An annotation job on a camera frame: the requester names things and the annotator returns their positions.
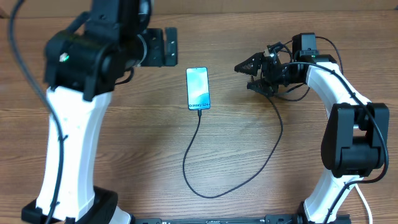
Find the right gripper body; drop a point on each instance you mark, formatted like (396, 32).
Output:
(276, 73)

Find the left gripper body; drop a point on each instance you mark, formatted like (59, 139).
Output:
(155, 55)

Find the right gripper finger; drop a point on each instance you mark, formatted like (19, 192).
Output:
(251, 66)
(261, 86)

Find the blue Galaxy smartphone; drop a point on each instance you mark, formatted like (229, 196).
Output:
(198, 92)

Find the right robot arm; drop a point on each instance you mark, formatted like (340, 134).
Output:
(355, 140)

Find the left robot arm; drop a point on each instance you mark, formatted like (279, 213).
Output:
(84, 63)

